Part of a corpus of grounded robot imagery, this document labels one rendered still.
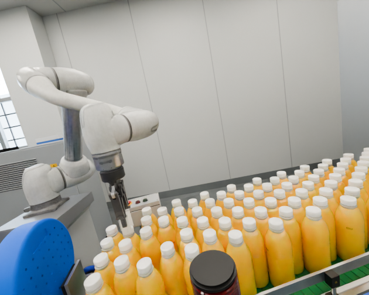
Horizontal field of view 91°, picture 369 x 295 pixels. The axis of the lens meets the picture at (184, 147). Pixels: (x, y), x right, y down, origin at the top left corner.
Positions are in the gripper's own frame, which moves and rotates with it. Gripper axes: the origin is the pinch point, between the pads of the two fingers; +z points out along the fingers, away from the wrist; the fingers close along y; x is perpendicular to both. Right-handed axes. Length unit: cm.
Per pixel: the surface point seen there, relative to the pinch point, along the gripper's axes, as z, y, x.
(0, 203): 23, -166, -170
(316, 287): 24, 23, 52
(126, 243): 2.4, 8.5, 0.4
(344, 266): 17, 26, 59
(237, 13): -172, -232, 187
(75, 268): 8.6, 4.4, -17.7
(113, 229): 2.3, -2.2, -5.6
